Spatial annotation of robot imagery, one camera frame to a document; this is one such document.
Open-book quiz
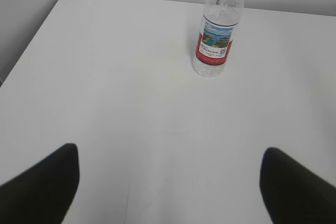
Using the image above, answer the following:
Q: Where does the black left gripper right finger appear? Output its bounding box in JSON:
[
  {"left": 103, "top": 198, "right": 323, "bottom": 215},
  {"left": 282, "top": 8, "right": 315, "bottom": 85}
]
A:
[{"left": 259, "top": 147, "right": 335, "bottom": 223}]

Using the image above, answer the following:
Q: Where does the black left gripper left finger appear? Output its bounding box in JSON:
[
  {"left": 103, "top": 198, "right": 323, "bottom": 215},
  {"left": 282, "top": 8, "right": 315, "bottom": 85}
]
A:
[{"left": 1, "top": 143, "right": 79, "bottom": 223}]

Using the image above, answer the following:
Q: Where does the clear plastic water bottle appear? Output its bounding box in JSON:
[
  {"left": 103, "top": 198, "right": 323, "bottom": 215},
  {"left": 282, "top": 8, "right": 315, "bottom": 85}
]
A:
[{"left": 192, "top": 0, "right": 244, "bottom": 77}]

